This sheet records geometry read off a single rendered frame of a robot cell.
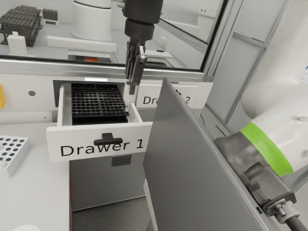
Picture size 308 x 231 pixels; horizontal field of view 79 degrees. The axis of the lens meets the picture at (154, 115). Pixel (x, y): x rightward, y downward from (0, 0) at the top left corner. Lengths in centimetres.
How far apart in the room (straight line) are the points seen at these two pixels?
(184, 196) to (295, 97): 29
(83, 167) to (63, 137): 54
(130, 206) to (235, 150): 113
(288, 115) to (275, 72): 17
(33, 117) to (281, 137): 78
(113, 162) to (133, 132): 52
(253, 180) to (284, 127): 12
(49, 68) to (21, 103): 17
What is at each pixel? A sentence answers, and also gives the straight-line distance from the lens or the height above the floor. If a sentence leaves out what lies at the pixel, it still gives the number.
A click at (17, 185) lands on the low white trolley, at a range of 64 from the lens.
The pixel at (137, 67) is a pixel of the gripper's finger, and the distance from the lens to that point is 51.
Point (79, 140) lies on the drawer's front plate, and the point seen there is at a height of 89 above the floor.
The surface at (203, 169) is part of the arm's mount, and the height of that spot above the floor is 104.
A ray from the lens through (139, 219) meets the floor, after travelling 142.
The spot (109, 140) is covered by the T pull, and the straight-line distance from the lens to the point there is 51.
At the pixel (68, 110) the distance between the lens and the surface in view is 75.
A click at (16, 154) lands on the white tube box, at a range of 67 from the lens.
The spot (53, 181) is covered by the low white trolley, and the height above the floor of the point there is 76.
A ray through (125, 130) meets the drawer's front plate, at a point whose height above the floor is 91.
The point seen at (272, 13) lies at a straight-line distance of 237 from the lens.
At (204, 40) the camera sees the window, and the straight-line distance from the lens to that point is 87.
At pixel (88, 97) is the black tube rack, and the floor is 90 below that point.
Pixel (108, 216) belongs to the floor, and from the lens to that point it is 142.
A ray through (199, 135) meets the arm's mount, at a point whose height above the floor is 108.
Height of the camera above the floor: 125
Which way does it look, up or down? 33 degrees down
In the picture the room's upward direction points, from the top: 14 degrees clockwise
